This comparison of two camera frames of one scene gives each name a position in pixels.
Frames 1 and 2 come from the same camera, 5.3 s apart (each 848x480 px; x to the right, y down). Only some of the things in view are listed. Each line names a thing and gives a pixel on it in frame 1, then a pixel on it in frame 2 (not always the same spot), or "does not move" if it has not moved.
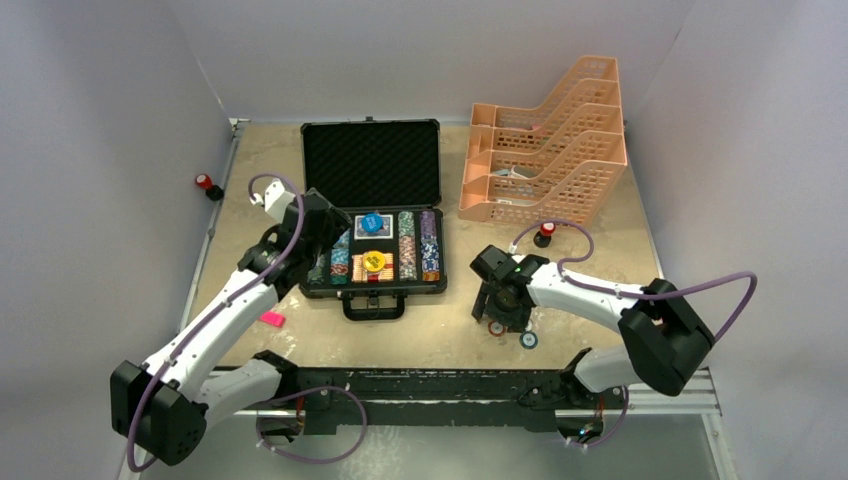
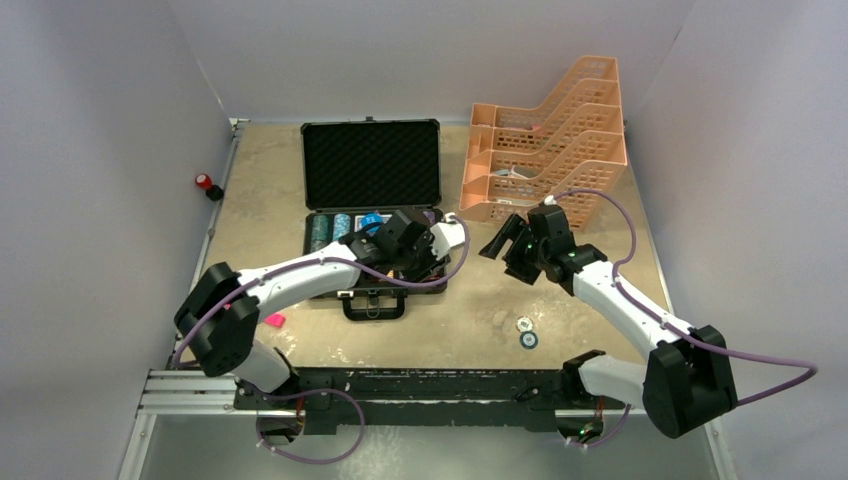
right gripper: (518, 321) -> (517, 231)
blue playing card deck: (386, 231) does not move
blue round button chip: (372, 222) does not move
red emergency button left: (213, 192) does not move
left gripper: (336, 225) -> (431, 262)
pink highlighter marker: (273, 318) does not move
